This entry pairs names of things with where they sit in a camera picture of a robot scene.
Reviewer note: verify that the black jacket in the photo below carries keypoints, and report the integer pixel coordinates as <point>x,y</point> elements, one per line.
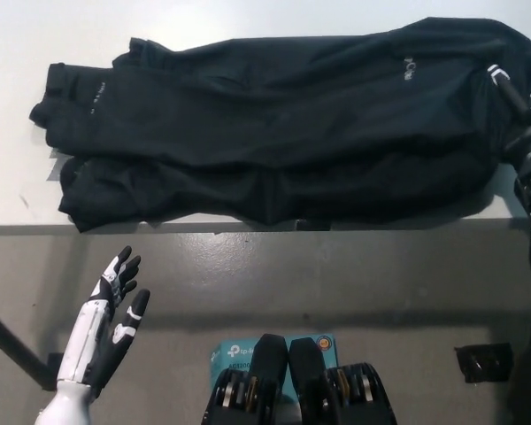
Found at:
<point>270,141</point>

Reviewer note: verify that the black tape patch on floor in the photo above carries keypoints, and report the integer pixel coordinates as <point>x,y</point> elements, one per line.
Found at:
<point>482,363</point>

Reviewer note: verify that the black metal table leg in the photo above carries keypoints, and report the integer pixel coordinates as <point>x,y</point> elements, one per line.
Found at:
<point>13,347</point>

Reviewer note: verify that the small black floor tape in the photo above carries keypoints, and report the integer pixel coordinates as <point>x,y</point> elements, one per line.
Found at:
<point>55,364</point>

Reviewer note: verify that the grey tape piece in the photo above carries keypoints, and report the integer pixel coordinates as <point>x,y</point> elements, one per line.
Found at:
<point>55,170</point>

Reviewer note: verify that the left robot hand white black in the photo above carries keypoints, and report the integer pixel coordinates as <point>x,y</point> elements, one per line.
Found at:
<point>102,327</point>

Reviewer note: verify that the teal TP-Link box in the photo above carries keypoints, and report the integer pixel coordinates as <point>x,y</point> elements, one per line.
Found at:
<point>232,354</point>

